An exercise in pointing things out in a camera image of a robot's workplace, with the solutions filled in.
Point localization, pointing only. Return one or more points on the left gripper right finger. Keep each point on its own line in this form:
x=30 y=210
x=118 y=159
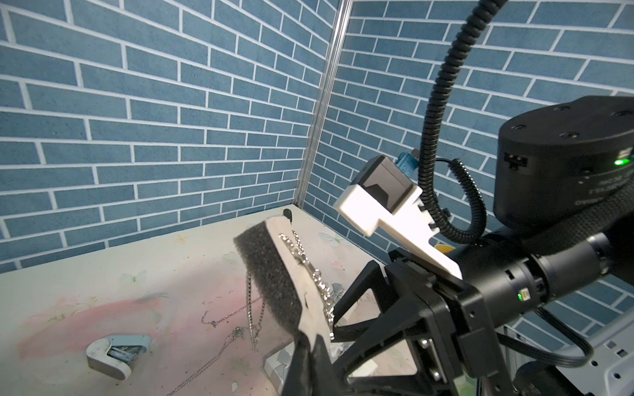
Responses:
x=324 y=381

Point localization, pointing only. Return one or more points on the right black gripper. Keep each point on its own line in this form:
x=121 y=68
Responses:
x=450 y=335

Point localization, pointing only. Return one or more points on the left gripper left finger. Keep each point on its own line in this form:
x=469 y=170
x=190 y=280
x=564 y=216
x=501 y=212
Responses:
x=298 y=382

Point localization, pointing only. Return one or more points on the white bow gift box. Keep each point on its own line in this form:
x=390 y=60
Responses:
x=277 y=365

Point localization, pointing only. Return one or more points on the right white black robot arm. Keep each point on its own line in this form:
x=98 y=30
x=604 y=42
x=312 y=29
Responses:
x=564 y=197

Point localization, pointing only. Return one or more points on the blue black stapler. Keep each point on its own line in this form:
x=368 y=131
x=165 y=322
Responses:
x=288 y=214

